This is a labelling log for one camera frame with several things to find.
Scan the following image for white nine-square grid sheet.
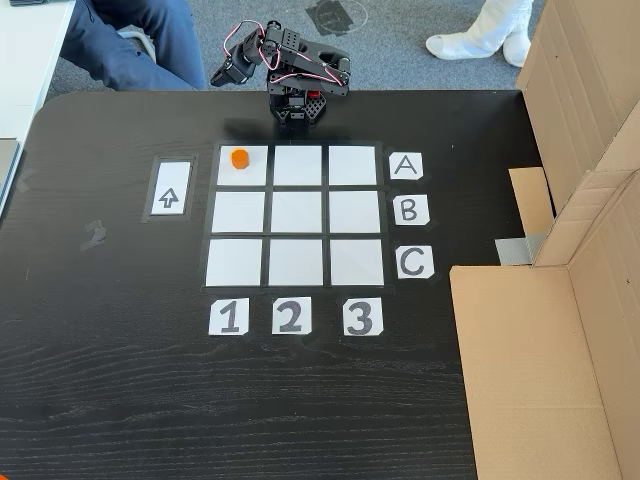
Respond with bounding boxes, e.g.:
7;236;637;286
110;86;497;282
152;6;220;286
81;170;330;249
199;142;389;290

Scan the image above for white chair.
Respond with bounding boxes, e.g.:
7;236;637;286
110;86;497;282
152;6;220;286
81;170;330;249
115;27;157;65

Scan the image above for black floor tape patch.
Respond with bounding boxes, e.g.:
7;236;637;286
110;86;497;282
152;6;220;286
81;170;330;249
303;0;370;39

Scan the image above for person in blue trousers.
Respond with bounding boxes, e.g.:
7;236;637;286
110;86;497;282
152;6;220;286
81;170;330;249
57;0;209;93

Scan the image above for white arrow paper sheet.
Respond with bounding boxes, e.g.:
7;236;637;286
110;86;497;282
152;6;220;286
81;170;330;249
149;160;192;217

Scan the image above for paper sheet letter A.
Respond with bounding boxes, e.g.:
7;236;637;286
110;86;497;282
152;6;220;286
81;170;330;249
388;152;425;181

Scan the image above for white desk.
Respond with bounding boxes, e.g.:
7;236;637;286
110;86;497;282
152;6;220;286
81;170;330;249
0;0;77;217

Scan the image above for clear tape scraps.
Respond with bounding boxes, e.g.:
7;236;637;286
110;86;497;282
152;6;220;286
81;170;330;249
78;218;109;252

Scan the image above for paper sheet letter B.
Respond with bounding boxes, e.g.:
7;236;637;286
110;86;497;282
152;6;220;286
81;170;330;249
393;194;431;226

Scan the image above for person in white trousers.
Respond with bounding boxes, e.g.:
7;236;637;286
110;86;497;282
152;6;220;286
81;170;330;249
425;0;535;69

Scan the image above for paper sheet number 1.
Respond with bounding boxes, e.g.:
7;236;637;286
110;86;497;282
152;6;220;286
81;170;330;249
208;298;250;336

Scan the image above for paper sheet number 2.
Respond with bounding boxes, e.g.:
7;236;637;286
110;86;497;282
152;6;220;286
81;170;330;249
271;296;313;335

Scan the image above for paper sheet letter C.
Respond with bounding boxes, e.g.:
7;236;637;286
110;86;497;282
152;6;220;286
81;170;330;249
396;245;435;280

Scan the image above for paper sheet number 3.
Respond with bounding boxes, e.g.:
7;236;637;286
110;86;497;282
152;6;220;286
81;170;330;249
342;297;385;337

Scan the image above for brown cardboard box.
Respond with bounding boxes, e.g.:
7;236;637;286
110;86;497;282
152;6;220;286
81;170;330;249
448;169;640;480
508;0;640;266

